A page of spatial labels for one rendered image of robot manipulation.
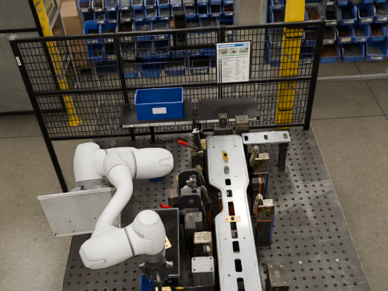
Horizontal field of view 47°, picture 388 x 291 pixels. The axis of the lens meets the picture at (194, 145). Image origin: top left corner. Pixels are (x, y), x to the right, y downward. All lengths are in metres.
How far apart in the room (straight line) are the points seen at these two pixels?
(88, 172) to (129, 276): 0.61
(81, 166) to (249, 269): 1.09
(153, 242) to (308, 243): 1.29
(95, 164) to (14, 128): 2.41
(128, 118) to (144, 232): 1.54
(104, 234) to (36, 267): 2.10
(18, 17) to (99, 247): 2.97
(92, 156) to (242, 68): 1.10
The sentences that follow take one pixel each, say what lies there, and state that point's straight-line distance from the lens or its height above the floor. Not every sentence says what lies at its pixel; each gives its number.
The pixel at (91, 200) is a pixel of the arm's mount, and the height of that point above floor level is 0.97.
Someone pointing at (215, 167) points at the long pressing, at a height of 1.00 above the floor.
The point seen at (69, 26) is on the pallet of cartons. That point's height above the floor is 0.64.
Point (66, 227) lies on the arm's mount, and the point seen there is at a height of 0.78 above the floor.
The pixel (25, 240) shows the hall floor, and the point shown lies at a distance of 3.82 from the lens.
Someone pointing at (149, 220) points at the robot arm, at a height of 1.65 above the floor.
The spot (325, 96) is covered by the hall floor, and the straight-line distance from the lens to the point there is 4.94.
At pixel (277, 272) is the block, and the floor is 1.03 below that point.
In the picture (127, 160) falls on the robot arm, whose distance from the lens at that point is 2.01.
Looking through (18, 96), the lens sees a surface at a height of 0.36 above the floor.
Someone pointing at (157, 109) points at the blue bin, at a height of 1.11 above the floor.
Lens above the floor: 2.82
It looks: 42 degrees down
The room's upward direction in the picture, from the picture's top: 4 degrees counter-clockwise
